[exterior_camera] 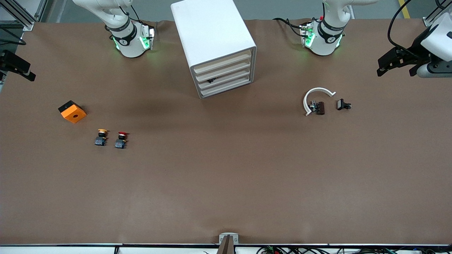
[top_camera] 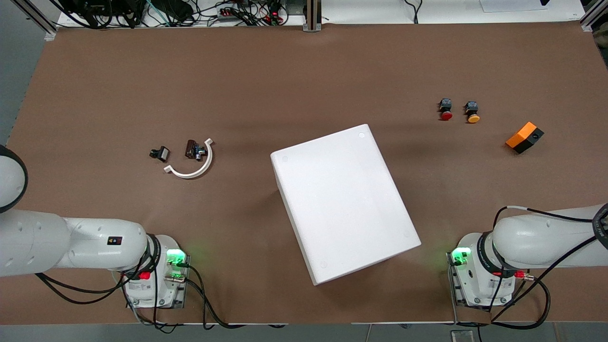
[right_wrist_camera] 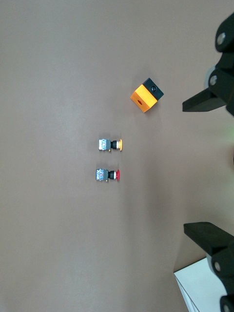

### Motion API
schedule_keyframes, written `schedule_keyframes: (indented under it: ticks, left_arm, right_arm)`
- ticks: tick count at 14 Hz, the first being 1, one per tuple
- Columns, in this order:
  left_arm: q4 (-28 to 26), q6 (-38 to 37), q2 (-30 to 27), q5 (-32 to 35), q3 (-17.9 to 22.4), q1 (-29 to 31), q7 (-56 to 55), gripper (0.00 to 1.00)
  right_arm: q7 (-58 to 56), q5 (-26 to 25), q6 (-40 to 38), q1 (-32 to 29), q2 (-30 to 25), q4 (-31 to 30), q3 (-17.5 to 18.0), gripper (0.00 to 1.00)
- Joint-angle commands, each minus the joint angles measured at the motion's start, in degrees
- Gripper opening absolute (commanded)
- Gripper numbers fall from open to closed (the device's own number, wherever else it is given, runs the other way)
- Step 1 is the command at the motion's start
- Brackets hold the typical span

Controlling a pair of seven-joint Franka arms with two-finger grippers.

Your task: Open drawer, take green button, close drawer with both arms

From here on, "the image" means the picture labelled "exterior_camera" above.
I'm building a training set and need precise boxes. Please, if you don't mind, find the yellow push button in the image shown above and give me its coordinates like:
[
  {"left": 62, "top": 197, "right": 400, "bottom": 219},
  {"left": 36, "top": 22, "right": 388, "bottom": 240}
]
[{"left": 95, "top": 129, "right": 108, "bottom": 147}]

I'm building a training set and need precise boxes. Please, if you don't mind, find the aluminium frame profile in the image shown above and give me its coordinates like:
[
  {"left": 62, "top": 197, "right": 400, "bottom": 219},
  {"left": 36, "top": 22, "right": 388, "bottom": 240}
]
[
  {"left": 423, "top": 5, "right": 444, "bottom": 28},
  {"left": 0, "top": 0, "right": 48, "bottom": 31}
]

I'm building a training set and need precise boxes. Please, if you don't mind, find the white curved plastic ring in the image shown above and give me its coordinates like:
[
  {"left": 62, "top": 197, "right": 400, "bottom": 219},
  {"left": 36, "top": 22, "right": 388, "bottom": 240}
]
[{"left": 303, "top": 87, "right": 337, "bottom": 116}]

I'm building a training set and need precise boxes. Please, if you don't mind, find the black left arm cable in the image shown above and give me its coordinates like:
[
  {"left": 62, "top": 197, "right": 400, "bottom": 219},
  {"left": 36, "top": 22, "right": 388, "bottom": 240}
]
[{"left": 387, "top": 0, "right": 415, "bottom": 54}]

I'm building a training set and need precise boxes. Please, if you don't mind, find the red push button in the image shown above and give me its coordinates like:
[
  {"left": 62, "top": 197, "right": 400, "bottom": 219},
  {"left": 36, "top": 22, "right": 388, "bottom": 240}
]
[{"left": 114, "top": 131, "right": 129, "bottom": 149}]

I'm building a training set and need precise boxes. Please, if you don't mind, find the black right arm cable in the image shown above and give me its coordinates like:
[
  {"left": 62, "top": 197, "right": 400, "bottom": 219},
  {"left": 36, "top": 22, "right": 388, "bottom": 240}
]
[{"left": 0, "top": 26, "right": 27, "bottom": 46}]

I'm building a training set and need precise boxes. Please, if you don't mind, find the black arm base cable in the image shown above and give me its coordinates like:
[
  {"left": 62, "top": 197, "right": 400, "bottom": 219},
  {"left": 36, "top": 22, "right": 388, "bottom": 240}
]
[{"left": 273, "top": 17, "right": 311, "bottom": 38}]

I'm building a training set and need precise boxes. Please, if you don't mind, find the brown table cover sheet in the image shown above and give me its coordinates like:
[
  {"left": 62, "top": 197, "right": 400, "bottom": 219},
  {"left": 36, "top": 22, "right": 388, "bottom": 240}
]
[{"left": 0, "top": 18, "right": 452, "bottom": 246}]

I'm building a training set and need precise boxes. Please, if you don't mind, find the orange button box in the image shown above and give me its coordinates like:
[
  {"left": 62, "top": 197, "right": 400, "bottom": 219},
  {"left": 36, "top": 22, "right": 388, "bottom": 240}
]
[{"left": 58, "top": 100, "right": 87, "bottom": 124}]

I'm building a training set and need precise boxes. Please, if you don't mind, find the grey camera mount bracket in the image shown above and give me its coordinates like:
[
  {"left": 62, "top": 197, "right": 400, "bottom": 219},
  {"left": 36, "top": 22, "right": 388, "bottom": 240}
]
[{"left": 216, "top": 232, "right": 239, "bottom": 254}]

